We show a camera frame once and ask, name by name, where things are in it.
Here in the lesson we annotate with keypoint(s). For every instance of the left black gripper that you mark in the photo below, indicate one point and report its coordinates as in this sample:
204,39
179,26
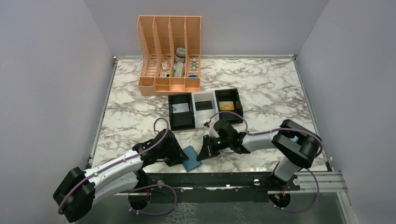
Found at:
178,156

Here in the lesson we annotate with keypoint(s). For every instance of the black tray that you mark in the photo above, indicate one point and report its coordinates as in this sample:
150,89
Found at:
181,114
229,100

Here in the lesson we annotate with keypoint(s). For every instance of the white blue credit card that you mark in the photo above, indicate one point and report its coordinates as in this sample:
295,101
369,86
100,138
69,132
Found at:
180,107

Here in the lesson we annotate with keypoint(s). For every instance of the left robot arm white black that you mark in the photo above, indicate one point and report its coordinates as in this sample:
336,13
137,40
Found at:
81,189

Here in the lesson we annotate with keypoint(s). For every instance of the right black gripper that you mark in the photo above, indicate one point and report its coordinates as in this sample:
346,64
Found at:
207,150

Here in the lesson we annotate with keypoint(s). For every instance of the black credit card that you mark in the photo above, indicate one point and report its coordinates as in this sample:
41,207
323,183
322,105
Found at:
203,105

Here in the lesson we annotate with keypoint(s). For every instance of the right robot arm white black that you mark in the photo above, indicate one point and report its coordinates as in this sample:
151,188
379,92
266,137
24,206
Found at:
299,146

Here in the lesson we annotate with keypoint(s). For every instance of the small green white bottle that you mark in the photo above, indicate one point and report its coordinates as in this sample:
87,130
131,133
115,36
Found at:
194,64

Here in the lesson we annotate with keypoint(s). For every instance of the left black tray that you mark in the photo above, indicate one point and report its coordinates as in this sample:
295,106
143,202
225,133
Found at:
181,114

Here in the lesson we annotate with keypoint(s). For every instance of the orange plastic file organizer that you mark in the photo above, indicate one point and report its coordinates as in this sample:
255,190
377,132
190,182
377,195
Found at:
159,37

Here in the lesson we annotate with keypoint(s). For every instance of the right black tray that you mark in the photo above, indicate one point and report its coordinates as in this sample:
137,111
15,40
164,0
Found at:
229,100

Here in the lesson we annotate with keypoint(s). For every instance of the black mounting base rail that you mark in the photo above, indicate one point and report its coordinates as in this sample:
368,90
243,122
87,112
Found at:
261,180

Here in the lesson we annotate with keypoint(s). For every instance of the blue leather card holder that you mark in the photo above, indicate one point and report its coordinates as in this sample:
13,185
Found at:
191,163

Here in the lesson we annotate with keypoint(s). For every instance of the gold credit card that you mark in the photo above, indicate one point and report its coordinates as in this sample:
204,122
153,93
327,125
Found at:
226,105

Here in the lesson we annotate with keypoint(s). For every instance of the grey round-headed bottle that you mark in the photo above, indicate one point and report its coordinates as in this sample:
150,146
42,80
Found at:
180,59

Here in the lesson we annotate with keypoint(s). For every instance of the small orange white box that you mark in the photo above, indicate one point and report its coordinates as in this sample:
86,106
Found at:
165,66

